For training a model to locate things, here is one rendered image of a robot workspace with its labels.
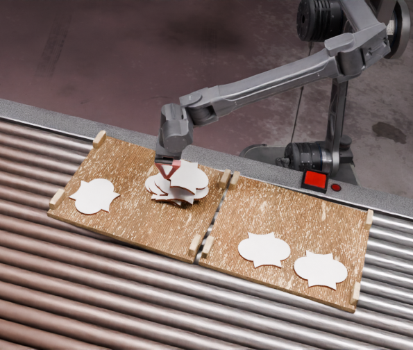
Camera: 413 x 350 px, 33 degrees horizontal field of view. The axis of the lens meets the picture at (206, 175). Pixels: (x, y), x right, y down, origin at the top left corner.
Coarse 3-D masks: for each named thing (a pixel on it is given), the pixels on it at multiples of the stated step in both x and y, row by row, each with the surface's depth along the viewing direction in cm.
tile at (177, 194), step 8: (160, 184) 190; (168, 184) 190; (168, 192) 188; (176, 192) 188; (184, 192) 188; (200, 192) 189; (168, 200) 186; (176, 200) 187; (184, 200) 187; (192, 200) 187
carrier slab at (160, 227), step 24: (120, 144) 204; (96, 168) 196; (120, 168) 197; (144, 168) 198; (72, 192) 188; (120, 192) 190; (144, 192) 191; (216, 192) 194; (48, 216) 183; (72, 216) 182; (96, 216) 183; (120, 216) 184; (144, 216) 185; (168, 216) 186; (192, 216) 187; (144, 240) 179; (168, 240) 180
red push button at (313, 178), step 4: (308, 172) 206; (312, 172) 206; (308, 176) 205; (312, 176) 205; (316, 176) 205; (320, 176) 205; (324, 176) 205; (308, 180) 204; (312, 180) 204; (316, 180) 204; (320, 180) 204; (324, 180) 204; (312, 184) 202; (316, 184) 203; (320, 184) 203; (324, 184) 203
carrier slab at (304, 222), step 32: (256, 192) 196; (288, 192) 198; (224, 224) 186; (256, 224) 187; (288, 224) 189; (320, 224) 190; (352, 224) 192; (224, 256) 178; (352, 256) 183; (288, 288) 173; (320, 288) 174; (352, 288) 175
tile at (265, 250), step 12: (252, 240) 182; (264, 240) 182; (276, 240) 183; (240, 252) 179; (252, 252) 179; (264, 252) 180; (276, 252) 180; (288, 252) 180; (264, 264) 177; (276, 264) 177
